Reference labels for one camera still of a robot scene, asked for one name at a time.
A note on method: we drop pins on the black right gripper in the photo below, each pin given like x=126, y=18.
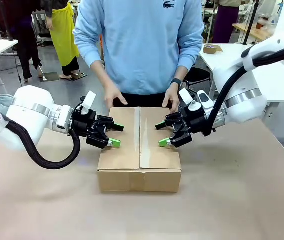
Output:
x=194, y=122

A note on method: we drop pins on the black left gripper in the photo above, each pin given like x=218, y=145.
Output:
x=87, y=123

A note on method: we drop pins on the brown cardboard box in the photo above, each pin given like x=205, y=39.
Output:
x=122, y=160

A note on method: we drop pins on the person's left forearm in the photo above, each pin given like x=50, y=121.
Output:
x=182, y=72

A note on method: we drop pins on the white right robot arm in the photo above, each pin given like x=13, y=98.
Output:
x=244, y=100

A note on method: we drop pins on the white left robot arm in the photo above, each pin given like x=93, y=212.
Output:
x=29, y=105

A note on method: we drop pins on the person's right forearm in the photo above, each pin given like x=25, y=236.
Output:
x=100, y=71

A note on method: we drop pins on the person's left hand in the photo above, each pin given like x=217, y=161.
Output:
x=173, y=93

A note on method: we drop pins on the person's right hand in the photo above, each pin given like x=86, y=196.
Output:
x=113, y=93

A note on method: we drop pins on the black smartwatch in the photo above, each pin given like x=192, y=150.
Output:
x=176, y=81

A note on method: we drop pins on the black chair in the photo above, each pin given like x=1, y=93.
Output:
x=198, y=75

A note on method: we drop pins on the dark floor mat with markings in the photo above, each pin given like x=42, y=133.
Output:
x=79, y=76

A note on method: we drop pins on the dark square floor mat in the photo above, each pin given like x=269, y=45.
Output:
x=50, y=76

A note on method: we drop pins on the white table with tape roll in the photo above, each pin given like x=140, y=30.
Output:
x=214, y=57

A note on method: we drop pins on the brown packing tape roll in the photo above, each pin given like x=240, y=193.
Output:
x=212, y=48

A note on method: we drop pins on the person in light blue sweatshirt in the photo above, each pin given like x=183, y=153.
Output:
x=139, y=45

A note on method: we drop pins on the person in yellow apron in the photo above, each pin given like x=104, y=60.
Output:
x=63, y=37

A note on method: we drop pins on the person in black clothes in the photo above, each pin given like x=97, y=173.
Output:
x=27, y=50

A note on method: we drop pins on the person in purple skirt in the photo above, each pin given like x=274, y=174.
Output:
x=224, y=25

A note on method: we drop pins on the light wooden workbench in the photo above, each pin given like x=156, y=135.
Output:
x=242, y=27

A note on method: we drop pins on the black stand pole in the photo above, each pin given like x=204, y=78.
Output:
x=250, y=22

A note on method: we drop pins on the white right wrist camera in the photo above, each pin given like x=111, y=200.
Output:
x=194, y=106

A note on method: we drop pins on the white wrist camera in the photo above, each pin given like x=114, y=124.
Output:
x=88, y=101
x=194, y=106

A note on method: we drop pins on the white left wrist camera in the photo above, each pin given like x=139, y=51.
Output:
x=88, y=101

